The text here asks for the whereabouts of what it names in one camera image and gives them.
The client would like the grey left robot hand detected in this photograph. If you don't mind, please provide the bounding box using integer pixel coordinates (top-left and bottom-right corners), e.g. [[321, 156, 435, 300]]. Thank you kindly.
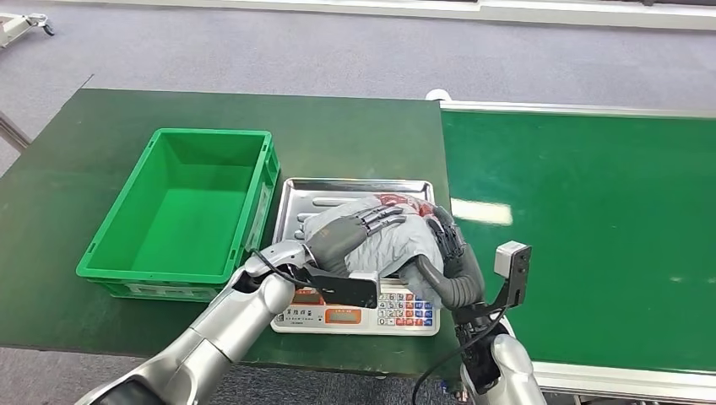
[[304, 204, 408, 278]]

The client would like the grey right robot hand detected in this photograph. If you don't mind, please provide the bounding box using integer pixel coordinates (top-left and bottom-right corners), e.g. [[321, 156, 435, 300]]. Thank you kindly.
[[426, 205, 476, 265]]

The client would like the grey plastic mailer package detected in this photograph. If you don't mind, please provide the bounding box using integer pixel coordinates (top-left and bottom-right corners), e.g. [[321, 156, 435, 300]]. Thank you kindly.
[[301, 193, 457, 310]]

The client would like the green conveyor belt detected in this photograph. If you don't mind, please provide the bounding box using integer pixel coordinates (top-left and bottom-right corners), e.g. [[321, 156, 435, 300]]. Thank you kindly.
[[441, 111, 716, 375]]

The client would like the steel weighing tray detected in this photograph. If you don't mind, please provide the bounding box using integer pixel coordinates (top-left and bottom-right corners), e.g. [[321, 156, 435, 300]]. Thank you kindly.
[[273, 177, 437, 247]]

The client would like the white crate label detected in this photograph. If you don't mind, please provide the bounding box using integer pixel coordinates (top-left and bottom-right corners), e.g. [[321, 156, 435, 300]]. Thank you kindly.
[[123, 283, 220, 302], [246, 183, 275, 252]]

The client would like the white electronic scale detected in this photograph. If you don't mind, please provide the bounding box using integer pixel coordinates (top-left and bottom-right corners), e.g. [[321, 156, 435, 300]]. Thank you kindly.
[[270, 277, 442, 338]]

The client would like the green plastic crate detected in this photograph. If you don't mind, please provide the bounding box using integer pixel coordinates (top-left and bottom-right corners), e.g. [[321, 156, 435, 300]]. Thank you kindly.
[[75, 127, 281, 304]]

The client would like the white wheeled cart base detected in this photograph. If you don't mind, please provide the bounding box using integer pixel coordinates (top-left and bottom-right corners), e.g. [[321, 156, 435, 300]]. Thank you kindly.
[[0, 12, 56, 49]]

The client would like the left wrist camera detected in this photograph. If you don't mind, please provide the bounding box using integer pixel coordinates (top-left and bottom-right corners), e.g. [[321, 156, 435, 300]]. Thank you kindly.
[[290, 263, 382, 311]]

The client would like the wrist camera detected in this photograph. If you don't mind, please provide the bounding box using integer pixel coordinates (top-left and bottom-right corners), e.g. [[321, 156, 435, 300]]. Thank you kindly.
[[453, 240, 533, 327], [290, 263, 382, 311]]

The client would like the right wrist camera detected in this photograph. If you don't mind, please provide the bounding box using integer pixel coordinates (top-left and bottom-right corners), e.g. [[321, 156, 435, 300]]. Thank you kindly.
[[453, 240, 533, 327]]

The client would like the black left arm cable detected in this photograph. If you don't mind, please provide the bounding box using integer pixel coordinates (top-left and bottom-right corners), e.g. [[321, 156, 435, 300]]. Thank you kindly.
[[250, 249, 307, 290]]

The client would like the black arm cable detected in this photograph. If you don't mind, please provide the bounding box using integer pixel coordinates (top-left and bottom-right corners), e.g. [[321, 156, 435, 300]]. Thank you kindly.
[[411, 305, 509, 405], [250, 249, 307, 290]]

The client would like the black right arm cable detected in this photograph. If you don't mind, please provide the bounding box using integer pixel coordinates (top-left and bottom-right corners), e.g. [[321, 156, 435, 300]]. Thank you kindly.
[[411, 305, 509, 405]]

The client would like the silver conveyor frame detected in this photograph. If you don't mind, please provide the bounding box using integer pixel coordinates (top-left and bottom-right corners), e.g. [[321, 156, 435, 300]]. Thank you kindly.
[[425, 88, 716, 405]]

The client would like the grey metal frame bar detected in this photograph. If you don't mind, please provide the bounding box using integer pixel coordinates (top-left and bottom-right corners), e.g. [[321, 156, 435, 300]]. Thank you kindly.
[[0, 111, 33, 153]]

